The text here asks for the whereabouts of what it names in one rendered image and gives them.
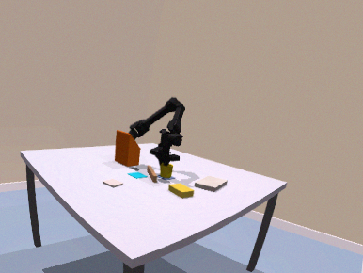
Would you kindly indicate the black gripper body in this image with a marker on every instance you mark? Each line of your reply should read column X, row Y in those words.
column 168, row 156

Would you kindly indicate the yellow rectangular block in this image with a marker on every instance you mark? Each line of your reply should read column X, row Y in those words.
column 181, row 190

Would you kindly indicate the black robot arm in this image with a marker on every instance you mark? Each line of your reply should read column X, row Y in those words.
column 174, row 126

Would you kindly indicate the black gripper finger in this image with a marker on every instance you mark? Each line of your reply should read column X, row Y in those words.
column 166, row 162
column 160, row 161

